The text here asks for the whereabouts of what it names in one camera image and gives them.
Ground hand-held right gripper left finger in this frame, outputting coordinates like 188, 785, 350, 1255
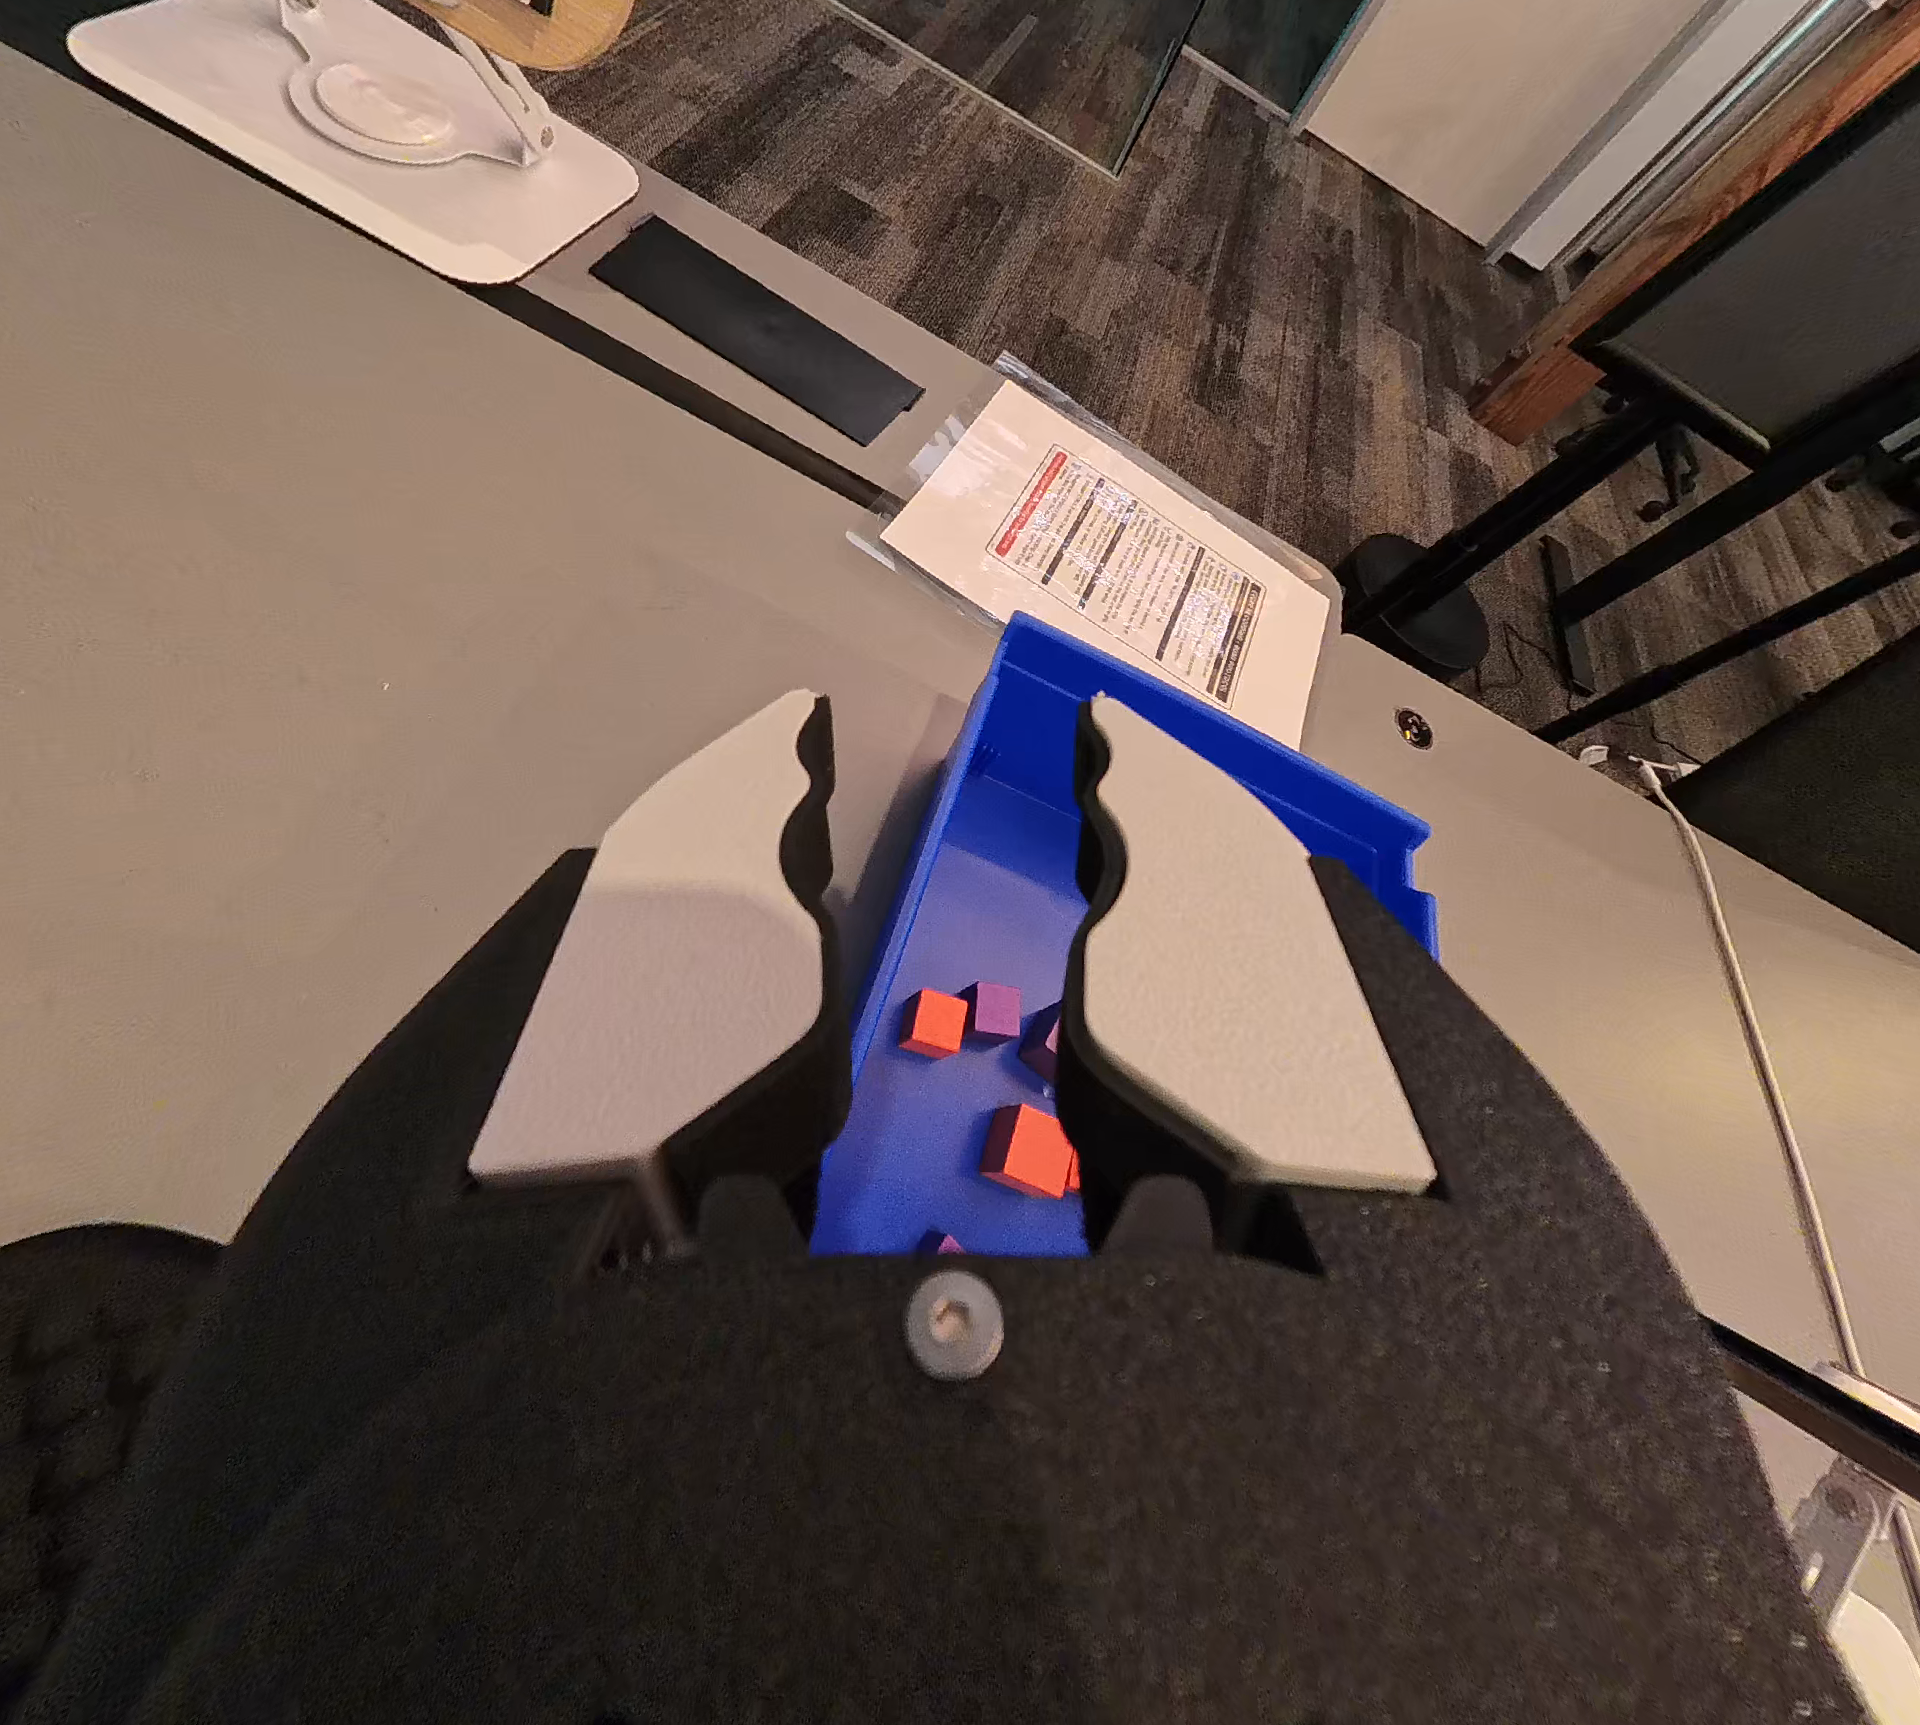
469, 691, 854, 1258

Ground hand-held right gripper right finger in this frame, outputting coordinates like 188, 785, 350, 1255
1056, 692, 1443, 1258

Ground blue plastic bin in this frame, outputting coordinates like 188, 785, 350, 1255
811, 611, 1440, 1258

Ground laminated paper sheet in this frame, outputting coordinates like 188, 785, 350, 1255
847, 352, 1345, 753

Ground black mesh chair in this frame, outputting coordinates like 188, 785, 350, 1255
0, 1222, 228, 1714

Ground white cabinet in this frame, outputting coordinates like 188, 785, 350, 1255
1290, 0, 1920, 275

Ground black desk frame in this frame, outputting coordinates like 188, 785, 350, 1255
1335, 74, 1920, 753

